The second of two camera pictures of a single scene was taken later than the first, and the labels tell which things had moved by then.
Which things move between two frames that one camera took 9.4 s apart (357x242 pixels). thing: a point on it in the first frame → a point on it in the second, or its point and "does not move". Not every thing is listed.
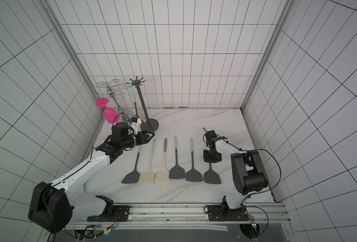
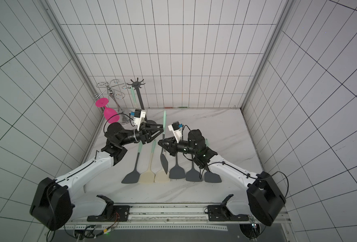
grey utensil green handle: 177,172 does not move
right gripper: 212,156 → 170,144
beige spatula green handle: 148,177 does not move
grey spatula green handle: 133,177 does not move
